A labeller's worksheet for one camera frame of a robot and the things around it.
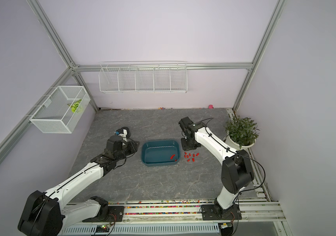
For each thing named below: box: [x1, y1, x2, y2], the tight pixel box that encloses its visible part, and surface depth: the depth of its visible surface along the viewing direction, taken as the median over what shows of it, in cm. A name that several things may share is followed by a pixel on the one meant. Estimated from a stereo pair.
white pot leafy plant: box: [224, 116, 260, 149], surface depth 86 cm
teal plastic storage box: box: [141, 139, 181, 167], surface depth 96 cm
